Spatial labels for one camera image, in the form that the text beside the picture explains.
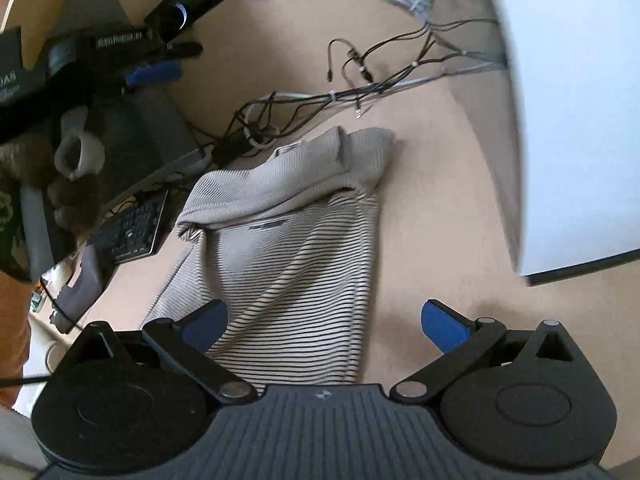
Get black cable bundle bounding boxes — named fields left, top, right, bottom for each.
left=192, top=17, right=508, bottom=171

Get striped shirt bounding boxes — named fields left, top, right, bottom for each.
left=142, top=125, right=396, bottom=391

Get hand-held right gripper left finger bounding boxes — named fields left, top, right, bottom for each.
left=65, top=298, right=258, bottom=406

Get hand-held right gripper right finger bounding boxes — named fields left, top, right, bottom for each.
left=390, top=299, right=576, bottom=403

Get computer tower case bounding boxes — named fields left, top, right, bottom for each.
left=472, top=0, right=640, bottom=288

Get orange cloth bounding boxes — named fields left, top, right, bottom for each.
left=0, top=270, right=32, bottom=411

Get black keyboard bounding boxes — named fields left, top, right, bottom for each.
left=92, top=190, right=171, bottom=262

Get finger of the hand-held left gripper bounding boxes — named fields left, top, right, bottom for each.
left=126, top=60, right=182, bottom=87
left=150, top=41, right=203, bottom=59

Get black power adapter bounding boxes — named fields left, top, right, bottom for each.
left=212, top=135, right=251, bottom=166

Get person's left hand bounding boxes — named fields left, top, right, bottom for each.
left=0, top=137, right=103, bottom=233

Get grey computer monitor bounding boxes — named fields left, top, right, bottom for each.
left=20, top=0, right=213, bottom=281

